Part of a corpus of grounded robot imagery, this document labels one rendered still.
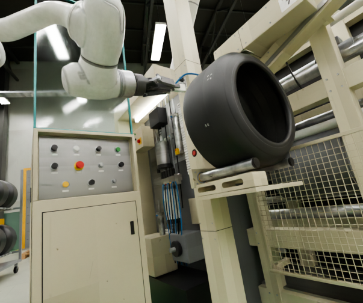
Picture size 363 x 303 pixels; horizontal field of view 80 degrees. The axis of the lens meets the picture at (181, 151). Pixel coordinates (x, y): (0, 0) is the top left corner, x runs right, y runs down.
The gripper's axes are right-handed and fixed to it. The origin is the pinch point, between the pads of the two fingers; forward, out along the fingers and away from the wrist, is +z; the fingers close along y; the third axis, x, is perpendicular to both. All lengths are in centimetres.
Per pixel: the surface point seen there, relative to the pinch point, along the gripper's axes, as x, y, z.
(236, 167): 36.8, -1.1, 18.2
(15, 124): -398, 1023, -26
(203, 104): 7.8, -1.4, 9.7
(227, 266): 84, 27, 23
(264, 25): -34, -14, 63
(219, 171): 36.3, 9.0, 18.4
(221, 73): -1.9, -10.4, 15.9
